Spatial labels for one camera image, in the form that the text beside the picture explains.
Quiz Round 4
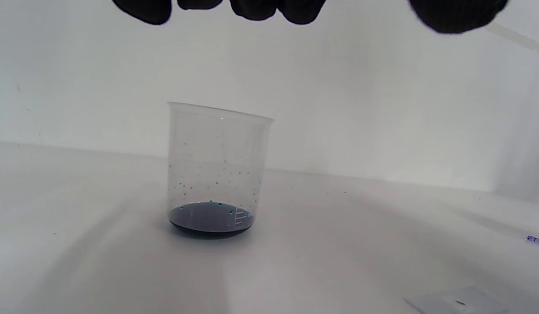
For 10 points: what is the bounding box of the clear plastic beaker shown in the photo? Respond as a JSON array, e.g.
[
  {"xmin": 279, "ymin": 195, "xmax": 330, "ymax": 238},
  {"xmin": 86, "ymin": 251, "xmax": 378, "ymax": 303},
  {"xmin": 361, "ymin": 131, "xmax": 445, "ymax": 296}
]
[{"xmin": 166, "ymin": 101, "xmax": 276, "ymax": 240}]

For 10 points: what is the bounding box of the clear glass slide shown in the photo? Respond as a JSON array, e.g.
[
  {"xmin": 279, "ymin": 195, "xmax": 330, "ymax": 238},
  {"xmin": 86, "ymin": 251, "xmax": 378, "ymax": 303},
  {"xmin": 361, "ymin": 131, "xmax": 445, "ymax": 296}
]
[{"xmin": 402, "ymin": 286, "xmax": 511, "ymax": 314}]

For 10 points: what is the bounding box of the person's left hand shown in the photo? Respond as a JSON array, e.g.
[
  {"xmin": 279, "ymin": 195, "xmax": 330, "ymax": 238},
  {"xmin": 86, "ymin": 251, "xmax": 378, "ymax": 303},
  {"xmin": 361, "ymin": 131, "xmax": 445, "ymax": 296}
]
[{"xmin": 112, "ymin": 0, "xmax": 510, "ymax": 34}]

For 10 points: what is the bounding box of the dark blue dye solution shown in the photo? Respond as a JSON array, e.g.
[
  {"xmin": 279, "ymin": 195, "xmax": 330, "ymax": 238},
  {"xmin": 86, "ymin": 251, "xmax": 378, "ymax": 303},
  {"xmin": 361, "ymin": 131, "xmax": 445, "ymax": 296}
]
[{"xmin": 168, "ymin": 201, "xmax": 256, "ymax": 240}]

